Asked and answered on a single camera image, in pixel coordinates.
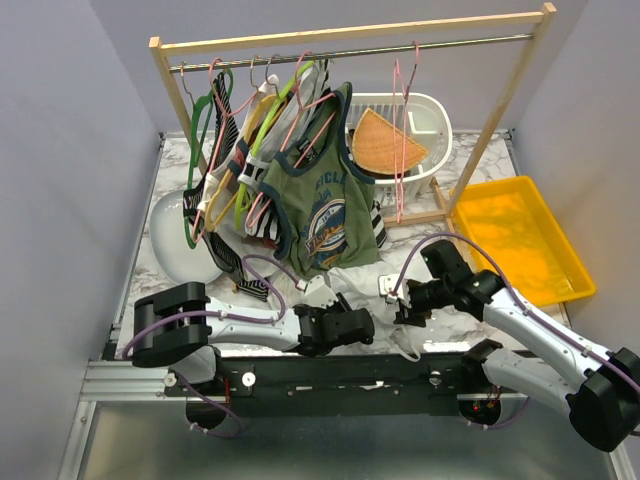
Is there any white oval plate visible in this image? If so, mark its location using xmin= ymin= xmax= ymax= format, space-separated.
xmin=149 ymin=190 xmax=222 ymax=284

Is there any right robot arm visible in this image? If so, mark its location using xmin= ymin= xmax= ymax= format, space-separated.
xmin=378 ymin=233 xmax=639 ymax=452

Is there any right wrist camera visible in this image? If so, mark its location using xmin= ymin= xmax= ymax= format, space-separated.
xmin=378 ymin=274 xmax=408 ymax=304

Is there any pink wire hanger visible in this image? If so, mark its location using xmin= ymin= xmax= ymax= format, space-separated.
xmin=392 ymin=40 xmax=419 ymax=224

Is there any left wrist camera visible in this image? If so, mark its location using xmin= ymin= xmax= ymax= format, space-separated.
xmin=296 ymin=275 xmax=338 ymax=308

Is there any striped cloth right of top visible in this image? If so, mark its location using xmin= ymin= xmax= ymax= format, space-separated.
xmin=370 ymin=200 xmax=387 ymax=249

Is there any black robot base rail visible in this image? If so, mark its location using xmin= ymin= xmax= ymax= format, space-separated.
xmin=164 ymin=349 xmax=521 ymax=419

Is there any yellow plastic tray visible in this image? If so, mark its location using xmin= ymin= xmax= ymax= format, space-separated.
xmin=453 ymin=176 xmax=596 ymax=307

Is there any white plastic laundry basket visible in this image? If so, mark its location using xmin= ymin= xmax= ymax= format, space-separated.
xmin=345 ymin=93 xmax=452 ymax=210

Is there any orange woven fan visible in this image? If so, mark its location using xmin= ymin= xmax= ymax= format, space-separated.
xmin=351 ymin=108 xmax=429 ymax=175

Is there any lime green plastic hanger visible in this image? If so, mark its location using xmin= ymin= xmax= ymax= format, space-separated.
xmin=233 ymin=61 xmax=314 ymax=232

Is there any pink hanger at left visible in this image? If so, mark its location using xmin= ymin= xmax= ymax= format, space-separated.
xmin=191 ymin=57 xmax=259 ymax=244

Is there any pink hanger under green top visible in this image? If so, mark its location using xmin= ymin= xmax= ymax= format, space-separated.
xmin=237 ymin=58 xmax=330 ymax=233

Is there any white tank top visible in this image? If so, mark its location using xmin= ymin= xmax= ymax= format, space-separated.
xmin=326 ymin=261 xmax=421 ymax=363

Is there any green graphic tank top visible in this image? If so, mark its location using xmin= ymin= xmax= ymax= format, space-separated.
xmin=260 ymin=82 xmax=380 ymax=278

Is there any metal hanging rod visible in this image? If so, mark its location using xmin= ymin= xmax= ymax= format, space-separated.
xmin=168 ymin=32 xmax=535 ymax=75

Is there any white cloth under green top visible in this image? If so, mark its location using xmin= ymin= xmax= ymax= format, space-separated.
xmin=240 ymin=250 xmax=305 ymax=307

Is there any black white striped top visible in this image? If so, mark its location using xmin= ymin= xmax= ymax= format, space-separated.
xmin=182 ymin=70 xmax=268 ymax=301

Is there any wooden clothes rack frame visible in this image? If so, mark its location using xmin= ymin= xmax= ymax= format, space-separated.
xmin=149 ymin=5 xmax=554 ymax=252

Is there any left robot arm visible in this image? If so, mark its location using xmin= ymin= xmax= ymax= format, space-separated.
xmin=122 ymin=276 xmax=375 ymax=395

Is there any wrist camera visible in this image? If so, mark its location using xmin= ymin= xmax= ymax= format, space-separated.
xmin=296 ymin=275 xmax=338 ymax=308
xmin=378 ymin=274 xmax=408 ymax=304

